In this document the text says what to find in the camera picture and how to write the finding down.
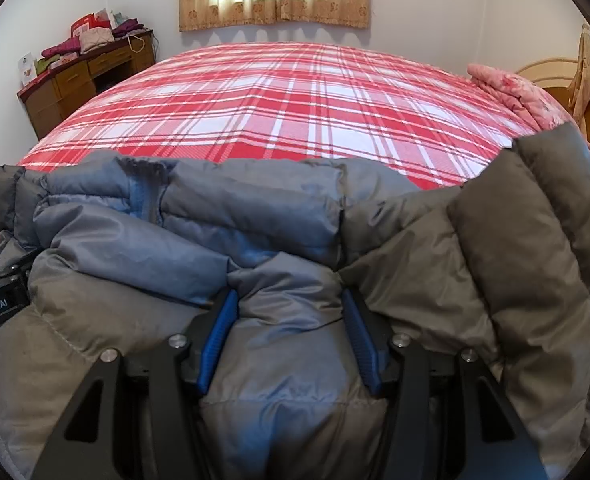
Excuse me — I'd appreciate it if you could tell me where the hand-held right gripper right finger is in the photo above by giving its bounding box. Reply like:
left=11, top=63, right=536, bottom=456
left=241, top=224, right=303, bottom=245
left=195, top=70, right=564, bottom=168
left=340, top=287, right=550, bottom=480

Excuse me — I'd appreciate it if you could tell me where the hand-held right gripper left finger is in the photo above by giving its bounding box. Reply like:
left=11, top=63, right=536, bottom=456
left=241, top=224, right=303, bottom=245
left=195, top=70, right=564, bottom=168
left=28, top=287, right=241, bottom=480

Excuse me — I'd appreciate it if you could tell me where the grey puffer jacket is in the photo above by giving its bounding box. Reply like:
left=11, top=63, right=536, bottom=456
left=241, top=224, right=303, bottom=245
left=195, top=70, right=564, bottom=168
left=0, top=122, right=590, bottom=480

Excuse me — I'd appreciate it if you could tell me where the brown wooden desk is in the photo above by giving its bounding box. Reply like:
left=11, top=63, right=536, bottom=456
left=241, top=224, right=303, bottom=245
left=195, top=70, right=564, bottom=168
left=16, top=30, right=157, bottom=141

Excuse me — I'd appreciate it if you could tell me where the white printed card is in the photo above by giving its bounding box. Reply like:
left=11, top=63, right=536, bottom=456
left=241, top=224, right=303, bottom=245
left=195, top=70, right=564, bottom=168
left=18, top=52, right=39, bottom=86

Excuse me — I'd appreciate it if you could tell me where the red plaid bed sheet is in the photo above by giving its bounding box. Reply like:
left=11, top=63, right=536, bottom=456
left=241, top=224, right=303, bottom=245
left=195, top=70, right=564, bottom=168
left=0, top=41, right=576, bottom=261

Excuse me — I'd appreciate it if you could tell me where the magenta folded garment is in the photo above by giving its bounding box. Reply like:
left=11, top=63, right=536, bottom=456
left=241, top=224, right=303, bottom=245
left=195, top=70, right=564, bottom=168
left=40, top=39, right=81, bottom=59

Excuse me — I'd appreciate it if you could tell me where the pink quilted garment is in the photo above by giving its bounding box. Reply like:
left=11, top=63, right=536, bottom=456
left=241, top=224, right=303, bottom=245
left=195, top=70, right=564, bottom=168
left=78, top=27, right=114, bottom=52

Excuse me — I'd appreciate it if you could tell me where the red gift box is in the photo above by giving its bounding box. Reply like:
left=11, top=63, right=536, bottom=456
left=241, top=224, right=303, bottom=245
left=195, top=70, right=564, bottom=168
left=70, top=9, right=111, bottom=36

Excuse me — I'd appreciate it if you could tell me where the purple folded garment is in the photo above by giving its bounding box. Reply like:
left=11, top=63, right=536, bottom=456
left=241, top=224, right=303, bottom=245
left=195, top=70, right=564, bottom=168
left=111, top=19, right=144, bottom=38

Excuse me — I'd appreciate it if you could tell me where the pink floral quilt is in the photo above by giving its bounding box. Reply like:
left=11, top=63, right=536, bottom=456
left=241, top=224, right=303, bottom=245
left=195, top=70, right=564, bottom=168
left=466, top=62, right=573, bottom=133

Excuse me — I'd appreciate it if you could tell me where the wooden bed headboard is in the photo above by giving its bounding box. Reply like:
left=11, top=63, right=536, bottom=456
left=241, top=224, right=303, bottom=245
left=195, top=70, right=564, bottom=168
left=515, top=57, right=590, bottom=171

